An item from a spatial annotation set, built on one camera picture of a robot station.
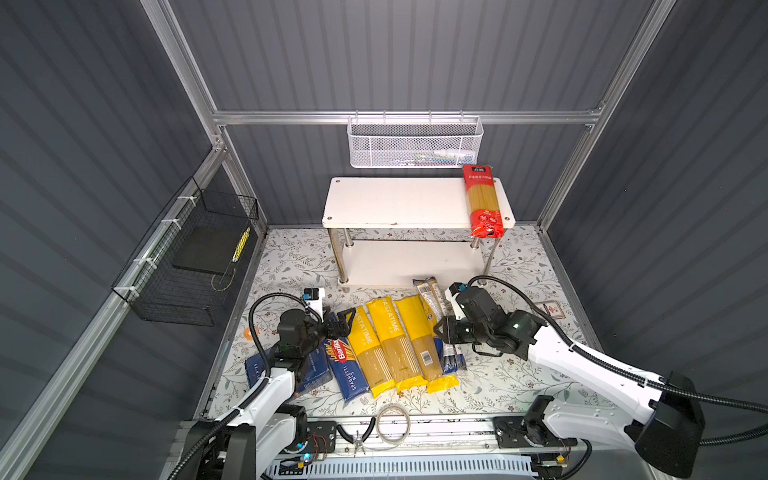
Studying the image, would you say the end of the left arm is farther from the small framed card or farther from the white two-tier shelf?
the small framed card

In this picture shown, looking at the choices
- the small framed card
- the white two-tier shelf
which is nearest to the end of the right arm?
the white two-tier shelf

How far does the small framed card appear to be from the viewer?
0.96 metres
